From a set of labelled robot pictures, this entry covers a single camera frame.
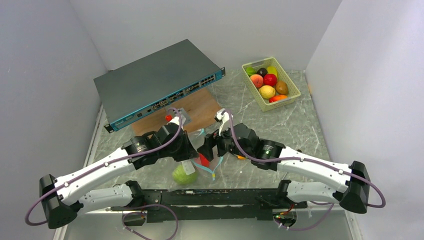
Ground green cabbage toy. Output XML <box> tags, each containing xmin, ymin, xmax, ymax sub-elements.
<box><xmin>172</xmin><ymin>165</ymin><xmax>199</xmax><ymax>186</ymax></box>

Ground dark purple mangosteen toy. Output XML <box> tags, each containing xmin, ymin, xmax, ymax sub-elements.
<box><xmin>256</xmin><ymin>67</ymin><xmax>268</xmax><ymax>77</ymax></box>

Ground wooden board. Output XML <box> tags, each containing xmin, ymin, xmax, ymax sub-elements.
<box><xmin>131</xmin><ymin>88</ymin><xmax>222</xmax><ymax>136</ymax></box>

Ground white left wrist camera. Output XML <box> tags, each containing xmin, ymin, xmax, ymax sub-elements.
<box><xmin>165</xmin><ymin>114</ymin><xmax>186</xmax><ymax>129</ymax></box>

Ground grey blue network switch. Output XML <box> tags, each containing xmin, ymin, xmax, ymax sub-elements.
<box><xmin>93</xmin><ymin>39</ymin><xmax>226</xmax><ymax>133</ymax></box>

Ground red apple toy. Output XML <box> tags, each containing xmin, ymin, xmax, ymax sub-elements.
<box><xmin>263</xmin><ymin>73</ymin><xmax>278</xmax><ymax>87</ymax></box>

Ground yellow lemon toy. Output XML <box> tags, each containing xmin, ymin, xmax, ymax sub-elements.
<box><xmin>258</xmin><ymin>85</ymin><xmax>276</xmax><ymax>100</ymax></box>

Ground green starfruit toy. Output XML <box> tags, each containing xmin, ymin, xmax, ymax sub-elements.
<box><xmin>245</xmin><ymin>66</ymin><xmax>257</xmax><ymax>77</ymax></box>

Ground yellow starfruit toy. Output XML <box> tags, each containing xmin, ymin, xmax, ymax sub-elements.
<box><xmin>266</xmin><ymin>66</ymin><xmax>278</xmax><ymax>77</ymax></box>

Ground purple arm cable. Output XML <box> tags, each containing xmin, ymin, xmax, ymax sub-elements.
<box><xmin>222</xmin><ymin>108</ymin><xmax>387</xmax><ymax>232</ymax></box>
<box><xmin>24</xmin><ymin>106</ymin><xmax>184</xmax><ymax>240</ymax></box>

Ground black aluminium base frame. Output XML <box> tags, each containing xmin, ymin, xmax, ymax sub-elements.
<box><xmin>109</xmin><ymin>182</ymin><xmax>310</xmax><ymax>228</ymax></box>

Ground pink peach toy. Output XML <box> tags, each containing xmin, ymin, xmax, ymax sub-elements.
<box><xmin>249</xmin><ymin>74</ymin><xmax>264</xmax><ymax>89</ymax></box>

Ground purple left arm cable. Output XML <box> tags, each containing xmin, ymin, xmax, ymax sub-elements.
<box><xmin>24</xmin><ymin>106</ymin><xmax>184</xmax><ymax>240</ymax></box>

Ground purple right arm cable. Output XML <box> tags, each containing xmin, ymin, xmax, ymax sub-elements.
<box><xmin>222</xmin><ymin>108</ymin><xmax>387</xmax><ymax>232</ymax></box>

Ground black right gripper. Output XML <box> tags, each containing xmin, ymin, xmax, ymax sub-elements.
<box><xmin>197</xmin><ymin>120</ymin><xmax>253</xmax><ymax>161</ymax></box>

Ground clear zip top bag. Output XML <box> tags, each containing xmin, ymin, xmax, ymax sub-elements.
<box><xmin>166</xmin><ymin>148</ymin><xmax>224</xmax><ymax>191</ymax></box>

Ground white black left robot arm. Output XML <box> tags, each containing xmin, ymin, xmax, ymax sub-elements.
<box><xmin>39</xmin><ymin>121</ymin><xmax>199</xmax><ymax>229</ymax></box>

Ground red orange mango toy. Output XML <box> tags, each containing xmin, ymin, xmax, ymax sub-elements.
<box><xmin>268</xmin><ymin>94</ymin><xmax>288</xmax><ymax>103</ymax></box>

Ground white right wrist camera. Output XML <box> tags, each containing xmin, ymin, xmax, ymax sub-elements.
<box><xmin>214</xmin><ymin>108</ymin><xmax>233</xmax><ymax>136</ymax></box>

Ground grey metal bracket stand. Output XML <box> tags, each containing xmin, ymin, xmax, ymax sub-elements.
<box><xmin>178</xmin><ymin>107</ymin><xmax>192</xmax><ymax>126</ymax></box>

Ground brown potato toy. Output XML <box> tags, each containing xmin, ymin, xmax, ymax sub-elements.
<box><xmin>274</xmin><ymin>80</ymin><xmax>289</xmax><ymax>96</ymax></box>

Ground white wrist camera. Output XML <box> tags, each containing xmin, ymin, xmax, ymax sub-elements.
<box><xmin>165</xmin><ymin>114</ymin><xmax>186</xmax><ymax>129</ymax></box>
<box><xmin>214</xmin><ymin>108</ymin><xmax>233</xmax><ymax>136</ymax></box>

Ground red pepper toy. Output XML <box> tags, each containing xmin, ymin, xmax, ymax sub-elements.
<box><xmin>199</xmin><ymin>153</ymin><xmax>210</xmax><ymax>168</ymax></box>

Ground pale green plastic basket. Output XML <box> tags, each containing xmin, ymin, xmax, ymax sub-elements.
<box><xmin>241</xmin><ymin>57</ymin><xmax>301</xmax><ymax>112</ymax></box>

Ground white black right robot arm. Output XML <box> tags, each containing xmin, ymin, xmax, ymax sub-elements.
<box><xmin>197</xmin><ymin>123</ymin><xmax>370</xmax><ymax>214</ymax></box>

